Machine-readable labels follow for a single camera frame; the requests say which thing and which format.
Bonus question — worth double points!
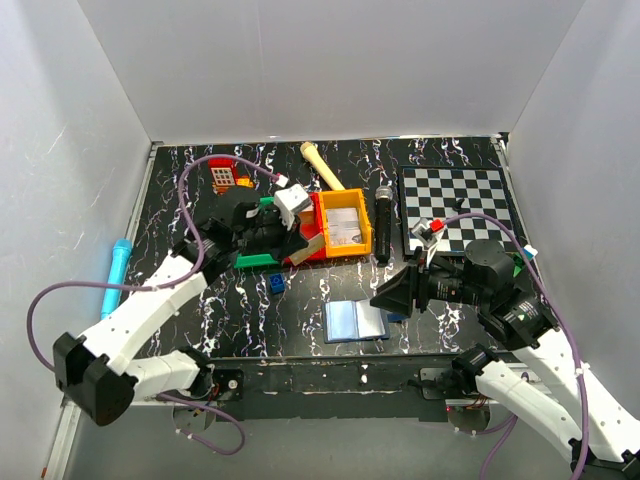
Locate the gold VIP credit card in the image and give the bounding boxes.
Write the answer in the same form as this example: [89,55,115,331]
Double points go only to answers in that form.
[288,233,326,266]

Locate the navy blue card holder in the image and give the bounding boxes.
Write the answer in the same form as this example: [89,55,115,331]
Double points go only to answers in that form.
[323,300,406,344]

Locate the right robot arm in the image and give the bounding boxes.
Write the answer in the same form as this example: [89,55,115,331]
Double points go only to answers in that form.
[370,240,639,479]

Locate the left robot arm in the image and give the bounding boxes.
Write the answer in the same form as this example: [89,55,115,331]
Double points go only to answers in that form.
[53,184,311,426]

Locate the white cards in yellow bin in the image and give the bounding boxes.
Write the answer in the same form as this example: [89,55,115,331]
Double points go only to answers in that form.
[326,207,362,247]

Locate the green plastic bin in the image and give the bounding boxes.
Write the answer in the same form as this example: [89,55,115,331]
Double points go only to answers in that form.
[233,196,280,270]

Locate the blue toy brick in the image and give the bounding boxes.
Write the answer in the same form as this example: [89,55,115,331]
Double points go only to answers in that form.
[269,273,286,294]

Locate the yellow plastic bin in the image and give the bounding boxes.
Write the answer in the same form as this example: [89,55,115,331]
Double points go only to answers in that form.
[318,189,373,258]

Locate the black chess piece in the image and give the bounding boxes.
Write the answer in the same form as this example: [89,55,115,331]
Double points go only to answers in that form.
[453,198,465,213]

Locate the yellow green brick stack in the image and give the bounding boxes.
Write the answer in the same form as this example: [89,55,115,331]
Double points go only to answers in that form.
[512,244,538,278]

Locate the black white chessboard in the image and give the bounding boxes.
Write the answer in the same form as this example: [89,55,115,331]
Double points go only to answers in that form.
[397,165,527,258]

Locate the beige wooden microphone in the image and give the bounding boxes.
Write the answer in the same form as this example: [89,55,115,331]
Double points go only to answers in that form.
[300,141,345,191]

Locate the black microphone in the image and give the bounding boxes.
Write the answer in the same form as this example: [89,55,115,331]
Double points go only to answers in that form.
[374,185,393,264]

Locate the light blue toy microphone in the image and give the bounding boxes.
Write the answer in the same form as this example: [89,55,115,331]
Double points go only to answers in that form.
[100,238,132,320]

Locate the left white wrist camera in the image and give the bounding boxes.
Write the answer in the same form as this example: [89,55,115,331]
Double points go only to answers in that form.
[273,174,312,231]

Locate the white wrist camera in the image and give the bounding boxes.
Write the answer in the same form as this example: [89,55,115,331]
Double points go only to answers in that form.
[411,218,446,264]
[273,174,312,231]

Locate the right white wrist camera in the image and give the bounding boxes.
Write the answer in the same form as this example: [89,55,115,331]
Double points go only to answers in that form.
[411,218,446,264]

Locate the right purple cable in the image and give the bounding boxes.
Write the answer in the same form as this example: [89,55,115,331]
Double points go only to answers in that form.
[432,212,591,480]

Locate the purple cable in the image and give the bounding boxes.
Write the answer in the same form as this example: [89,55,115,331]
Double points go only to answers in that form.
[432,212,591,480]
[25,155,291,456]

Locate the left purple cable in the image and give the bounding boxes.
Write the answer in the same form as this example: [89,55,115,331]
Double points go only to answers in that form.
[25,155,291,456]

